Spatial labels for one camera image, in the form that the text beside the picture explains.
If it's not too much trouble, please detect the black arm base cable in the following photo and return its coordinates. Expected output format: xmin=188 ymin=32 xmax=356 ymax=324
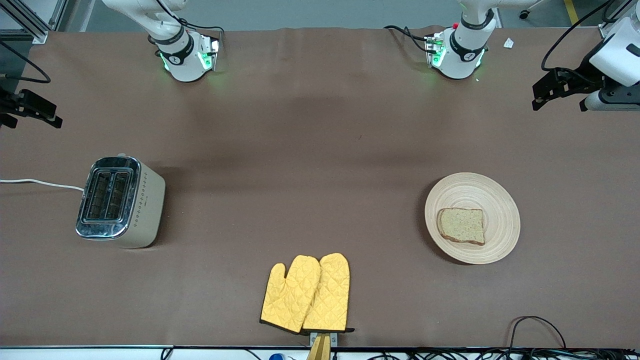
xmin=177 ymin=19 xmax=225 ymax=37
xmin=384 ymin=25 xmax=433 ymax=53

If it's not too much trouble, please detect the brown table cover sheet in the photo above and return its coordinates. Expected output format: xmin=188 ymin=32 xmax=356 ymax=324
xmin=0 ymin=26 xmax=640 ymax=349

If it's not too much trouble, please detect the aluminium frame profile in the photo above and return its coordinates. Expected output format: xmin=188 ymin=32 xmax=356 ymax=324
xmin=0 ymin=0 xmax=68 ymax=45
xmin=600 ymin=0 xmax=640 ymax=39

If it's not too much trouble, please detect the cream and chrome toaster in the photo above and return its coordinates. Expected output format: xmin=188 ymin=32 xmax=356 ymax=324
xmin=75 ymin=154 xmax=166 ymax=249

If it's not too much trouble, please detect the black looped cable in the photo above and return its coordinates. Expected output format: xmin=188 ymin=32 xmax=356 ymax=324
xmin=509 ymin=316 xmax=567 ymax=349

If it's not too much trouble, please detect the yellow quilted oven mitt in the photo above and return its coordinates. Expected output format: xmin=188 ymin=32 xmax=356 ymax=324
xmin=260 ymin=255 xmax=322 ymax=335
xmin=302 ymin=252 xmax=351 ymax=333

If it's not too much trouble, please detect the wooden stick with metal bracket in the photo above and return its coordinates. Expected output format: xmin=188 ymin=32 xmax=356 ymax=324
xmin=306 ymin=331 xmax=339 ymax=360

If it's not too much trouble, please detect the slice of brown bread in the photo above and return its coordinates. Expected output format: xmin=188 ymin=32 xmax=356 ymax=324
xmin=436 ymin=207 xmax=486 ymax=246

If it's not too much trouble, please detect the black cable tangle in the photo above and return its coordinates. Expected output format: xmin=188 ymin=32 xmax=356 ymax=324
xmin=335 ymin=348 xmax=640 ymax=360

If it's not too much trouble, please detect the white toaster power cable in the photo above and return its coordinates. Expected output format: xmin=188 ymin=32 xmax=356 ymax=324
xmin=0 ymin=178 xmax=85 ymax=192

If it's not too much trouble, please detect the round wooden plate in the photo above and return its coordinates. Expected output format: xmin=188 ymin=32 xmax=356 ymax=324
xmin=424 ymin=172 xmax=521 ymax=265

